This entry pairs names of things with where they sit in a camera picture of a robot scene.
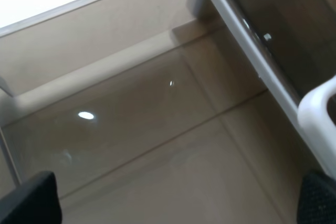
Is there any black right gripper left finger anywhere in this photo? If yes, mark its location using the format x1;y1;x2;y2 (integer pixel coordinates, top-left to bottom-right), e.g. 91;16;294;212
1;171;62;223

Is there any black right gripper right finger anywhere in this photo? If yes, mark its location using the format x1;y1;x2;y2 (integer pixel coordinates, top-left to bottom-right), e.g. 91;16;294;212
297;171;335;224

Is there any smoky brown drawer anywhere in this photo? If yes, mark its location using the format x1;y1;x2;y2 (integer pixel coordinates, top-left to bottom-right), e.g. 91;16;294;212
1;0;314;223
217;0;336;180

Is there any white plastic drawer cabinet frame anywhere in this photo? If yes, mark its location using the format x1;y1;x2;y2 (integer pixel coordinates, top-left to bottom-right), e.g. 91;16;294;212
187;0;300;124

